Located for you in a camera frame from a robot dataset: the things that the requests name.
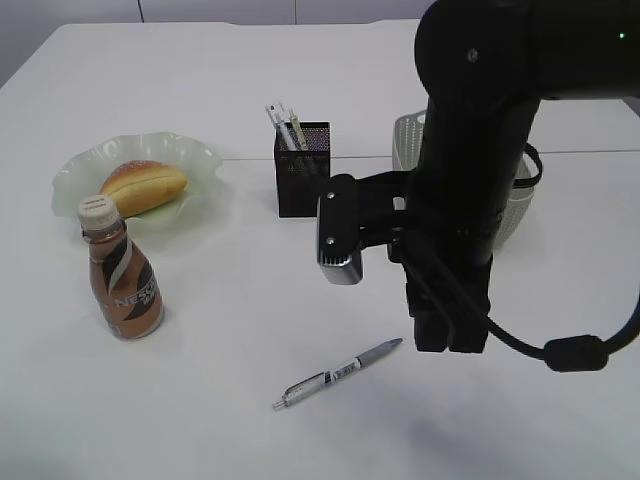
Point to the golden bread roll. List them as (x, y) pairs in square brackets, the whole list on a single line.
[(142, 185)]

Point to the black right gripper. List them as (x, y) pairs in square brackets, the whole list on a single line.
[(457, 290)]

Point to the grey white pen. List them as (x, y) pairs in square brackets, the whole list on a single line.
[(325, 379)]

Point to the brown Nescafe coffee bottle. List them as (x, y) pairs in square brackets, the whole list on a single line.
[(121, 277)]

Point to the cream patterned pen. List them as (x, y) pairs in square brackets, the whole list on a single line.
[(296, 125)]

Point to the grey-green plastic basket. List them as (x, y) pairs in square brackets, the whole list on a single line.
[(406, 145)]

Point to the blue white pen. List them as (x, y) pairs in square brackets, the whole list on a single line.
[(291, 138)]

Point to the clear plastic ruler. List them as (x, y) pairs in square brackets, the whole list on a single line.
[(272, 111)]

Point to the green wavy glass plate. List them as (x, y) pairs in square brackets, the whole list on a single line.
[(205, 197)]

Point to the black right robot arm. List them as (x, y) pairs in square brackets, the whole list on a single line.
[(486, 67)]

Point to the black mesh pen holder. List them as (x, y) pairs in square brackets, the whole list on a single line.
[(301, 174)]

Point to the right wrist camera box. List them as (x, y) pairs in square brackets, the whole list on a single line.
[(354, 214)]

